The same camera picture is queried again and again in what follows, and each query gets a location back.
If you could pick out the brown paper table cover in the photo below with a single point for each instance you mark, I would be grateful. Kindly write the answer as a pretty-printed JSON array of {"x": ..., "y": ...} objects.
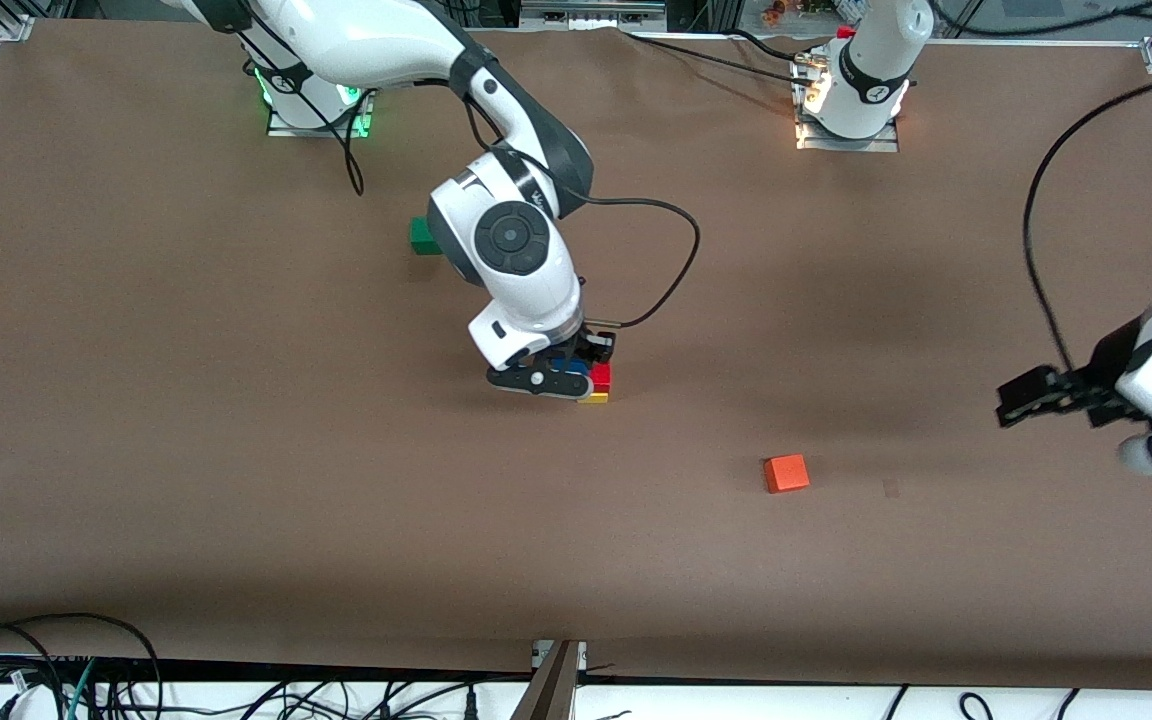
[{"x": 536, "y": 550}]

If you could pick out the silver aluminium frame rail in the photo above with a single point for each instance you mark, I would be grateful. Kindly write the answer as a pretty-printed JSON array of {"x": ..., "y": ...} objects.
[{"x": 591, "y": 12}]

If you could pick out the blue cube block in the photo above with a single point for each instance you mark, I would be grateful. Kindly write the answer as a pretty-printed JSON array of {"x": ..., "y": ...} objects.
[{"x": 576, "y": 366}]

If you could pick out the green cube block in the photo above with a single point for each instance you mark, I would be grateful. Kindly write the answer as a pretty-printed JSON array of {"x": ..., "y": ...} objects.
[{"x": 421, "y": 238}]

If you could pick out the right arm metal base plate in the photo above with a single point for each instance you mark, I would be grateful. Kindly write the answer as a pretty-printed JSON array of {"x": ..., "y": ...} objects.
[{"x": 326, "y": 128}]

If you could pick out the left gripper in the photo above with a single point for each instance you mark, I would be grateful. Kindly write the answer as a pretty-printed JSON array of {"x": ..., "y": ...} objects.
[{"x": 1112, "y": 360}]

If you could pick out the red cube block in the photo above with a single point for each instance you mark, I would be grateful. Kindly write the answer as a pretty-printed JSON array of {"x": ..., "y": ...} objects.
[{"x": 602, "y": 378}]

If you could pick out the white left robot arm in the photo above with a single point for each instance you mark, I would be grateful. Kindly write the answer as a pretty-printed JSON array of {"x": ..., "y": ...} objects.
[{"x": 871, "y": 60}]

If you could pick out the orange cube block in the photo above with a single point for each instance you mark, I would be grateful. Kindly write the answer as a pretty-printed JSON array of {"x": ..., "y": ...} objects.
[{"x": 786, "y": 473}]

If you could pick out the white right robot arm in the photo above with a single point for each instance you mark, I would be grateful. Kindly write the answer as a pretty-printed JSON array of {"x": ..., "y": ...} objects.
[{"x": 526, "y": 290}]

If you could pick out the yellow cube block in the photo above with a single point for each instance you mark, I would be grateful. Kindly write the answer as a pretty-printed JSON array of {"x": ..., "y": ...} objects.
[{"x": 598, "y": 398}]

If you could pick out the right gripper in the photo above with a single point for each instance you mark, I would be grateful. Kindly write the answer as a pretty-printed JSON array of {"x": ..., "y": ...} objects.
[{"x": 591, "y": 345}]

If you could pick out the metal table clamp bracket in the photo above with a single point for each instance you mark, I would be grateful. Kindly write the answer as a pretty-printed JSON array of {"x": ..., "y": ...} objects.
[{"x": 548, "y": 690}]

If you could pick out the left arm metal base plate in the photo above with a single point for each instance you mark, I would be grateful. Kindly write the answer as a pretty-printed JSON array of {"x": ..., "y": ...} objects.
[{"x": 886, "y": 143}]

